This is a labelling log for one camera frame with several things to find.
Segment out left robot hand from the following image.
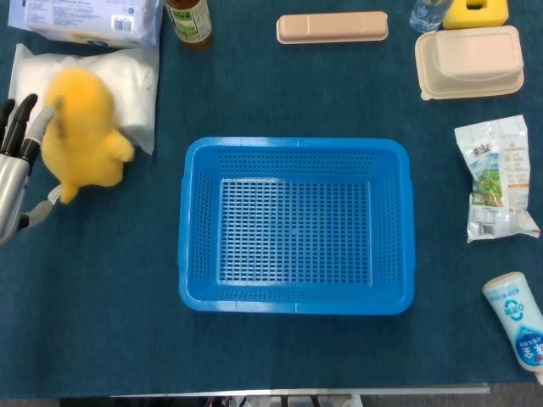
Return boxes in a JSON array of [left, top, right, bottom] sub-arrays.
[[0, 93, 64, 249]]

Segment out yellow plush toy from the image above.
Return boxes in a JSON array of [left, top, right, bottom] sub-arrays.
[[41, 67, 137, 205]]

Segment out white printed snack bag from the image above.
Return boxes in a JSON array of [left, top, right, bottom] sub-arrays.
[[454, 114, 542, 244]]

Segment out white milk bottle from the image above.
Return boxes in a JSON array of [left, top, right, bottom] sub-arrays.
[[481, 271, 543, 386]]

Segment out white soft plastic-wrapped pack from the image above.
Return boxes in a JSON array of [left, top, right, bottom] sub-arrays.
[[7, 43, 160, 156]]

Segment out blue white tissue pack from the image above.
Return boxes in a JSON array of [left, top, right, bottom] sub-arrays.
[[7, 0, 165, 48]]

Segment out teal table cloth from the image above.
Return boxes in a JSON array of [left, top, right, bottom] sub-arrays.
[[0, 0, 543, 399]]

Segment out amber tea bottle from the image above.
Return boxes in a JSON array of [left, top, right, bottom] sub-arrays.
[[164, 0, 215, 52]]

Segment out blue plastic perforated basket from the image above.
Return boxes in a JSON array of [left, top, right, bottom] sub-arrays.
[[177, 136, 416, 315]]

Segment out pink long plastic case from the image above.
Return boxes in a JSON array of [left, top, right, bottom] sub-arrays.
[[276, 11, 389, 45]]

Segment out clear water bottle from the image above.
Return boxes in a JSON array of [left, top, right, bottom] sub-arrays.
[[409, 0, 455, 34]]

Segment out beige plastic lunch box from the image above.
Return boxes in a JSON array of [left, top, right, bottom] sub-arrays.
[[414, 25, 525, 102]]

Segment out yellow sponge block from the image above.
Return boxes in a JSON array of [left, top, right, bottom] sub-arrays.
[[442, 0, 509, 30]]

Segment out silver metal rail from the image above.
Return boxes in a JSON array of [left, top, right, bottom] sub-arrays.
[[109, 383, 491, 399]]

